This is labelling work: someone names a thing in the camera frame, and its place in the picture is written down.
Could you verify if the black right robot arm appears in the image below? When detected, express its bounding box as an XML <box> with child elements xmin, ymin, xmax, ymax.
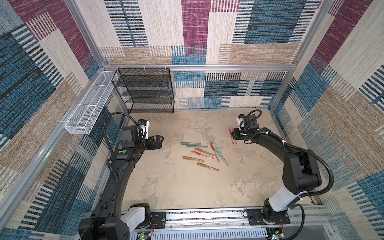
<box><xmin>232</xmin><ymin>110</ymin><xmax>322</xmax><ymax>225</ymax></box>

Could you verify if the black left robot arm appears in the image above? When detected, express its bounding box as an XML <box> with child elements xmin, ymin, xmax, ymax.
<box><xmin>78</xmin><ymin>126</ymin><xmax>164</xmax><ymax>240</ymax></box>

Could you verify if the tan marker pen middle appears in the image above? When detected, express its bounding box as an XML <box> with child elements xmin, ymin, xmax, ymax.
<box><xmin>182</xmin><ymin>156</ymin><xmax>205</xmax><ymax>162</ymax></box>

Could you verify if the tan marker pen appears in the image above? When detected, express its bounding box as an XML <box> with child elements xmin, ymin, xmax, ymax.
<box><xmin>182</xmin><ymin>156</ymin><xmax>205</xmax><ymax>162</ymax></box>
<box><xmin>197</xmin><ymin>162</ymin><xmax>220</xmax><ymax>172</ymax></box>
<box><xmin>195</xmin><ymin>148</ymin><xmax>215</xmax><ymax>156</ymax></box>

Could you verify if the tan marker pen rear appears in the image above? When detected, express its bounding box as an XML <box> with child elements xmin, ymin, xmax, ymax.
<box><xmin>195</xmin><ymin>148</ymin><xmax>215</xmax><ymax>156</ymax></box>

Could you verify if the tan marker pen front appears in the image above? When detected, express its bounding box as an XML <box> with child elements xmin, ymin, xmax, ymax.
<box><xmin>197</xmin><ymin>162</ymin><xmax>220</xmax><ymax>172</ymax></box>

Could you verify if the light green marker short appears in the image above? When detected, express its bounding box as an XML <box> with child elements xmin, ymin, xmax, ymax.
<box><xmin>215</xmin><ymin>150</ymin><xmax>229</xmax><ymax>167</ymax></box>

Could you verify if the light green marker long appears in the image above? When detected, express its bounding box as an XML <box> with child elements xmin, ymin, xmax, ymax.
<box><xmin>209</xmin><ymin>138</ymin><xmax>223</xmax><ymax>154</ymax></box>

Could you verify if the black mesh shelf rack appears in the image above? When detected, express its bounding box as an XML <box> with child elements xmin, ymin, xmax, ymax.
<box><xmin>112</xmin><ymin>68</ymin><xmax>175</xmax><ymax>114</ymax></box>

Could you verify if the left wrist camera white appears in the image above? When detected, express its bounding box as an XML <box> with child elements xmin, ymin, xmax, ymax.
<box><xmin>138</xmin><ymin>119</ymin><xmax>150</xmax><ymax>139</ymax></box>

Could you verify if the white wire mesh basket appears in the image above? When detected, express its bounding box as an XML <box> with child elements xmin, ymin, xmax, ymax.
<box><xmin>65</xmin><ymin>71</ymin><xmax>115</xmax><ymax>135</ymax></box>

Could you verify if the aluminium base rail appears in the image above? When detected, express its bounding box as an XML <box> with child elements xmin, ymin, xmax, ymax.
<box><xmin>130</xmin><ymin>205</ymin><xmax>341</xmax><ymax>240</ymax></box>

